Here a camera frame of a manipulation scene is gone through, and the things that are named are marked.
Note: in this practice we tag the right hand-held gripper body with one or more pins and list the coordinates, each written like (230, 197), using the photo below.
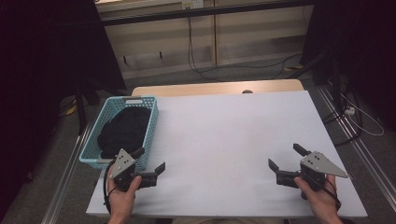
(317, 165)

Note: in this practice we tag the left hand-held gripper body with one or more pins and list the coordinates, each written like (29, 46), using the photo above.
(124, 163)

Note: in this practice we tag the black knit vest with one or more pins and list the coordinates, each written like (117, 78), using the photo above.
(124, 130)

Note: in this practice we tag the light blue plastic basket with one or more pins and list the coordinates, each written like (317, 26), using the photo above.
(90, 149)

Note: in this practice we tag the person's right hand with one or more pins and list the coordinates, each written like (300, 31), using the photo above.
(323, 202)

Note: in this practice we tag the person's left hand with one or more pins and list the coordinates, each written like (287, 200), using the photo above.
(121, 202)

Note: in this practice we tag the white table sheet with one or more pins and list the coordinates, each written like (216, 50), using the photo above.
(224, 130)

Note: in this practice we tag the white power plug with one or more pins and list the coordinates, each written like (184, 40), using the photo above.
(349, 111)

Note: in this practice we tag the yellow black floor tape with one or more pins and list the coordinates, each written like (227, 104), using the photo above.
(71, 110)

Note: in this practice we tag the dark round table grommet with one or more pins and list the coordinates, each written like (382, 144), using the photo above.
(247, 91)

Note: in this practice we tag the black curtain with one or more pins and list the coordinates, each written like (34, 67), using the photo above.
(46, 62)

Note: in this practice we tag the light wooden cabinet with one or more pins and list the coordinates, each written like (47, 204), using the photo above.
(249, 31)

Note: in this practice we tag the black tripod stand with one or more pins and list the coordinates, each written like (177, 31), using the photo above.
(367, 37)

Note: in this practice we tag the black metal bar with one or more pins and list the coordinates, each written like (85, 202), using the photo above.
(199, 12)

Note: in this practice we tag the metal floor rail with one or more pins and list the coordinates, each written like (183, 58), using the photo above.
(67, 174)
(367, 155)

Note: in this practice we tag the white wall socket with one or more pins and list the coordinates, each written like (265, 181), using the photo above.
(192, 3)

